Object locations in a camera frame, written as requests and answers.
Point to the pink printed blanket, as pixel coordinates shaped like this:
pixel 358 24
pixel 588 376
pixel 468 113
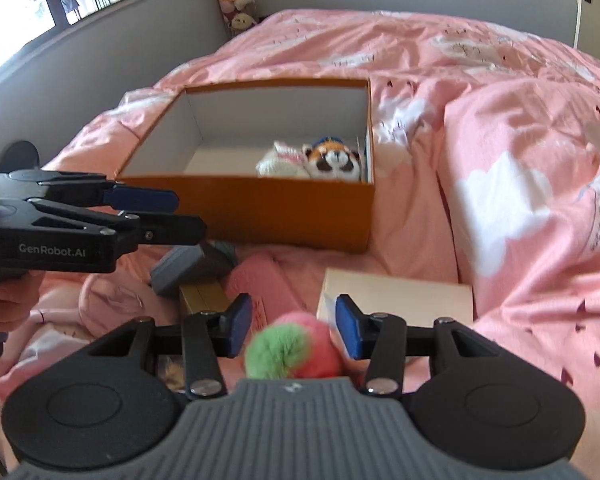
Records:
pixel 505 110

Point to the dark round object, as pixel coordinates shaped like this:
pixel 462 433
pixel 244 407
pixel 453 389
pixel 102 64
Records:
pixel 19 154

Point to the small gold box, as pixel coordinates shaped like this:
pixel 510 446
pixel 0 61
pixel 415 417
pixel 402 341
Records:
pixel 205 297

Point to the white pink crochet toy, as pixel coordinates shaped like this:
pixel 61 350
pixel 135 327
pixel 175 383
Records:
pixel 280 162

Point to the red panda plush toy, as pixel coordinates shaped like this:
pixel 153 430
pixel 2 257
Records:
pixel 332 160

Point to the pink fabric pouch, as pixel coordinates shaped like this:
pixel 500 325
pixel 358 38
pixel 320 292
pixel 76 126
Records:
pixel 120 300

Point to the person's left hand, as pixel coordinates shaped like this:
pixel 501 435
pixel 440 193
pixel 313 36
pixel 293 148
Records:
pixel 5 310

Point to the clear card box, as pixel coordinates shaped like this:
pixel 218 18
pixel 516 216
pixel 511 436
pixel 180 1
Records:
pixel 170 375

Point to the clear plastic packet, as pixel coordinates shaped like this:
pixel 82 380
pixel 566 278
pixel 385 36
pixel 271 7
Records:
pixel 365 157

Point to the pink green fluffy plush ball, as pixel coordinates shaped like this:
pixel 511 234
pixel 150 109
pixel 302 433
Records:
pixel 300 345

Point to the beige flat box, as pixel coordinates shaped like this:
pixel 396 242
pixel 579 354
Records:
pixel 405 295

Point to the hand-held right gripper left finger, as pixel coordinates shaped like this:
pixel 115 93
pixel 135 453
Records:
pixel 240 325

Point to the small grey box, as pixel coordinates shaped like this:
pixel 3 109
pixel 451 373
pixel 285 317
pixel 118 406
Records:
pixel 177 270

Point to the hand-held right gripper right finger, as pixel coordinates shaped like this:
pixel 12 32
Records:
pixel 347 330

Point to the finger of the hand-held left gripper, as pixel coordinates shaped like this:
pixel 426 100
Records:
pixel 175 230
pixel 140 199

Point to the pink card wallet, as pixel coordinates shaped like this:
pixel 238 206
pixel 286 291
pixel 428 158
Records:
pixel 260 280

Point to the orange cardboard box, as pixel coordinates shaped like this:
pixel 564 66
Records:
pixel 280 210

